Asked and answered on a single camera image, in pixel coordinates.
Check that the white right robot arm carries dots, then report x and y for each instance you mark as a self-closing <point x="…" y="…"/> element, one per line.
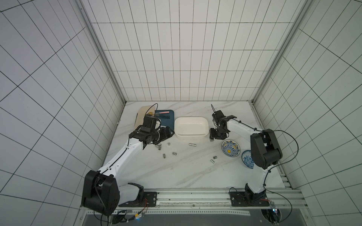
<point x="265" y="153"/>

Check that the white storage box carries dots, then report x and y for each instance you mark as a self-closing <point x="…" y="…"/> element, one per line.
<point x="191" y="127"/>

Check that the dark teal tray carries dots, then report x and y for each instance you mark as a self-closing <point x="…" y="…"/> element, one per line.
<point x="167" y="121"/>

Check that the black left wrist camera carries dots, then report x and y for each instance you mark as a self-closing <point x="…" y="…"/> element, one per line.
<point x="151" y="122"/>

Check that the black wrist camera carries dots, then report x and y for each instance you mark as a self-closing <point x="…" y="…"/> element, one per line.
<point x="218" y="117"/>
<point x="151" y="122"/>

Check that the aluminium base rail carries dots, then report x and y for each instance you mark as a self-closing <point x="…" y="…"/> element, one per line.
<point x="211" y="201"/>

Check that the gold spoon pink handle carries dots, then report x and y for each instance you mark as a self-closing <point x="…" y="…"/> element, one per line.
<point x="166" y="112"/>

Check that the blue yellow patterned bowl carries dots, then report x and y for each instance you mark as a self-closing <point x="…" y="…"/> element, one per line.
<point x="230" y="148"/>

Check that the beige folded cloth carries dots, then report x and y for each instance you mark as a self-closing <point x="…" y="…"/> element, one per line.
<point x="141" y="113"/>

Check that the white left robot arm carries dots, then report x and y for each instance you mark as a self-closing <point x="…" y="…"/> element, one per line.
<point x="104" y="190"/>

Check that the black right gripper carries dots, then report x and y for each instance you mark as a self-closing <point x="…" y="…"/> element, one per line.
<point x="216" y="133"/>

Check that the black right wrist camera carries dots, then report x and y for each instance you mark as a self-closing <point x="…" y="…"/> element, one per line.
<point x="218" y="117"/>

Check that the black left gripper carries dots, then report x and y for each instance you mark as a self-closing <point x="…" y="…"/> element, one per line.
<point x="164" y="136"/>

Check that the blue white patterned bowl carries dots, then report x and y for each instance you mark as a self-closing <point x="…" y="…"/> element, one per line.
<point x="247" y="159"/>

